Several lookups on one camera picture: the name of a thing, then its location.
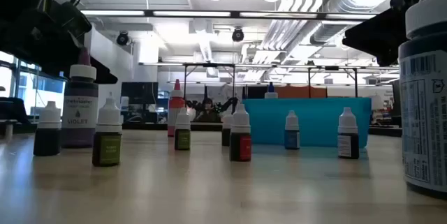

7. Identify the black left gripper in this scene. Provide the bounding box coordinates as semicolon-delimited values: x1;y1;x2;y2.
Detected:
0;6;119;85

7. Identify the large violet food coloring bottle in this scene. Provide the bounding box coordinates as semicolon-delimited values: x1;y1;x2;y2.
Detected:
61;47;99;149

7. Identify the small green food coloring bottle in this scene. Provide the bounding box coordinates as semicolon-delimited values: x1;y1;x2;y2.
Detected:
174;107;191;151
91;95;123;167

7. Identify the large red food coloring bottle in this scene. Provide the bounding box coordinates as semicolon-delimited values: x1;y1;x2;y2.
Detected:
167;79;186;137

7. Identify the small black food coloring bottle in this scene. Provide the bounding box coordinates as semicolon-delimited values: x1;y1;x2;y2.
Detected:
221;110;234;147
33;100;62;157

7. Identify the large black food coloring bottle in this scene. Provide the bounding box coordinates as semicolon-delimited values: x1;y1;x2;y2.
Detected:
397;0;447;200

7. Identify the small black white-label bottle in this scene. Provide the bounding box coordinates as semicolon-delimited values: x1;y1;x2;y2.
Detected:
337;107;360;160

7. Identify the small blue food coloring bottle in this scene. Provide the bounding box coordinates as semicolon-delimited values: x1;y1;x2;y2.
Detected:
284;110;301;151

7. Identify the small red food coloring bottle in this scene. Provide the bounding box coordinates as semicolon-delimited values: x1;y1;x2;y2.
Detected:
229;103;252;163

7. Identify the large blue food coloring bottle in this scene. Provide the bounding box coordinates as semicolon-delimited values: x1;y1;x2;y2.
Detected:
264;81;279;100

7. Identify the black monitor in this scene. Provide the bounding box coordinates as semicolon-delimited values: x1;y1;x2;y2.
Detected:
121;82;159;105

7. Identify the dark office chair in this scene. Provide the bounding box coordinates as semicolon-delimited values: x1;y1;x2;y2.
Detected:
0;97;31;126

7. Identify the blue plastic bin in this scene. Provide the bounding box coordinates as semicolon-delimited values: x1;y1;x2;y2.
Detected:
242;97;372;149

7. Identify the overhead light bar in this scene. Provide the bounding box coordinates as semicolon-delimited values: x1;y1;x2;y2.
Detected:
80;9;380;21

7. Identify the person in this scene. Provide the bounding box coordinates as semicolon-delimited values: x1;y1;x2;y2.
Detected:
195;97;221;123

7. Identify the black ceiling camera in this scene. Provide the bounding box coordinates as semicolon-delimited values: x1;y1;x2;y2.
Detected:
231;27;245;43
116;31;131;46

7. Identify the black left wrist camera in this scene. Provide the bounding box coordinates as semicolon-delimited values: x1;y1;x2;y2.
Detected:
48;0;93;40

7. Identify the black background rig frame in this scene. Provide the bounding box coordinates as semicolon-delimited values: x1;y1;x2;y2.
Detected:
182;62;360;100

